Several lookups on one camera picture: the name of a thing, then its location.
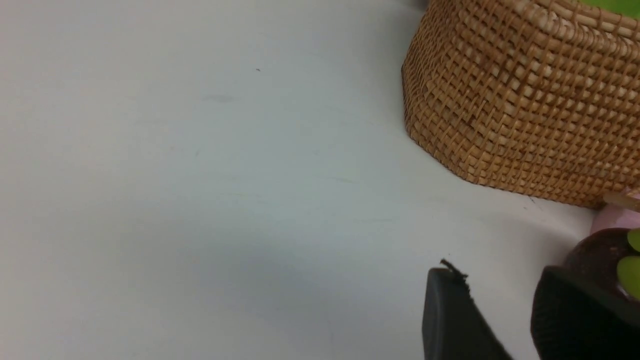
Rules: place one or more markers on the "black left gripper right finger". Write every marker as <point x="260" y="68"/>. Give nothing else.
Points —
<point x="574" y="319"/>

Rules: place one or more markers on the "dark purple mangosteen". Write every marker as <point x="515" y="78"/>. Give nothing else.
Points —
<point x="610" y="258"/>

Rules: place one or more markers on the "woven wicker basket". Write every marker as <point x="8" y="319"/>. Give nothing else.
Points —
<point x="535" y="97"/>

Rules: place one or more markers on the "pink foam cube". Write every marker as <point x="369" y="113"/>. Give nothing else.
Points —
<point x="621" y="210"/>

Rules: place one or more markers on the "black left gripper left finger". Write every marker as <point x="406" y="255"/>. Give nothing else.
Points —
<point x="453" y="328"/>

